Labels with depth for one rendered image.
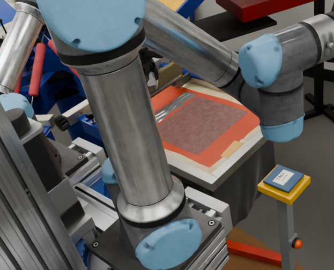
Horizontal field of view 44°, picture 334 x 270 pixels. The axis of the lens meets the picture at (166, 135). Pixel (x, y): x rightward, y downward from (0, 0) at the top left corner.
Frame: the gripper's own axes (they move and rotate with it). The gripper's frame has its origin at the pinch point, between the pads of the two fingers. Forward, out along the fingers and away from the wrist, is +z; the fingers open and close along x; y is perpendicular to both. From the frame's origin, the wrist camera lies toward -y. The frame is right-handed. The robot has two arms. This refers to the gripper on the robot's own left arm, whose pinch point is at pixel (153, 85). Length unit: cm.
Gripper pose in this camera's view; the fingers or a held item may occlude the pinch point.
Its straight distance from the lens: 188.9
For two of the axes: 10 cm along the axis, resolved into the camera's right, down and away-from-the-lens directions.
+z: 2.0, 8.0, 5.7
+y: -6.9, 5.3, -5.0
